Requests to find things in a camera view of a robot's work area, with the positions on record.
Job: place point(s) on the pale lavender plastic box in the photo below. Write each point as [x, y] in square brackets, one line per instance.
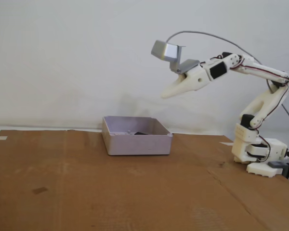
[137, 145]

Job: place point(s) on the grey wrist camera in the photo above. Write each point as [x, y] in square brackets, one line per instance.
[189, 65]

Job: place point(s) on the white tape piece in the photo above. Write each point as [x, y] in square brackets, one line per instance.
[1, 138]

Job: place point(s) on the brown cardboard sheet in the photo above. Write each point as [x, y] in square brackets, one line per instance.
[86, 192]

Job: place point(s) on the black rectangular block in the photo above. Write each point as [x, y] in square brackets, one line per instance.
[140, 133]

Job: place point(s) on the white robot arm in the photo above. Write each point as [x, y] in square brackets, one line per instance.
[242, 146]

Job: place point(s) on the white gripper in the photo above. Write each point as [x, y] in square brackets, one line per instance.
[194, 81]

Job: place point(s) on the gray black table clamp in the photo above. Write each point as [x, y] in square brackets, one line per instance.
[277, 165]

